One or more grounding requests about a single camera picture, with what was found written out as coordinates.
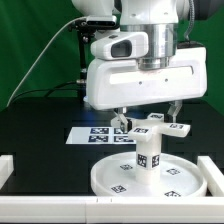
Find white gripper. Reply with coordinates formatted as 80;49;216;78
87;47;207;132

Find white cross-shaped table base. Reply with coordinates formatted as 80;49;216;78
111;112;192;142

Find white round table top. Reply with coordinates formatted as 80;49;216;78
91;152;207;197

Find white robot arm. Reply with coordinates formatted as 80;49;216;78
71;0;224;131

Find white marker sheet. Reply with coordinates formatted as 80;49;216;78
66;127;134;145

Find white left fence block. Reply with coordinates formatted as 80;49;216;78
0;155;14;189

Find white right fence rail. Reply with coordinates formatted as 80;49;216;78
197;156;224;197

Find white fence rail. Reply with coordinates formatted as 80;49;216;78
197;156;224;197
0;196;224;224

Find black cable on table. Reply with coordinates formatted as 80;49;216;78
6;79;89;107

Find white camera cable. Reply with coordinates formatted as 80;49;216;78
6;16;88;108

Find white front fence rail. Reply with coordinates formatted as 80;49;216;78
0;196;224;224

